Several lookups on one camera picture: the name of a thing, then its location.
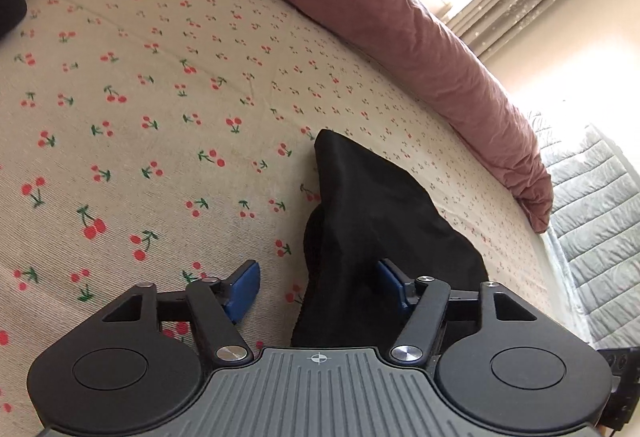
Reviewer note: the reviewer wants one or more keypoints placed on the pink duvet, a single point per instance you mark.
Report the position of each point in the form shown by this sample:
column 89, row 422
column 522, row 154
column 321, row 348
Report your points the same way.
column 429, row 61

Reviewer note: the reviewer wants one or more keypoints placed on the cherry print sheet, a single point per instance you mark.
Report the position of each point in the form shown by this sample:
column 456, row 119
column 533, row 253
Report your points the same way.
column 164, row 140

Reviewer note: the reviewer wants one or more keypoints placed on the grey quilted headboard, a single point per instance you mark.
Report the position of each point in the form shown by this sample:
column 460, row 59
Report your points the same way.
column 595, row 215

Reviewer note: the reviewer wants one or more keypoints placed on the black pants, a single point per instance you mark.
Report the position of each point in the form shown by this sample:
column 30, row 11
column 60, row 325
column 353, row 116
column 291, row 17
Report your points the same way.
column 371, row 210

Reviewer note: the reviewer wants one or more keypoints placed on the grey bed cover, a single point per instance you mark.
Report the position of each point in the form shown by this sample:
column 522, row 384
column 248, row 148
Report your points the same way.
column 565, row 301

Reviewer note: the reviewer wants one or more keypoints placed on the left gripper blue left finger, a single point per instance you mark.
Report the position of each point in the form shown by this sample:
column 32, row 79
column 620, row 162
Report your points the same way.
column 240, row 290

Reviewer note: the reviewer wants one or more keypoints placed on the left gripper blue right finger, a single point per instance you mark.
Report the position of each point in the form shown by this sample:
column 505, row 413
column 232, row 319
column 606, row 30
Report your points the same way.
column 398, row 287

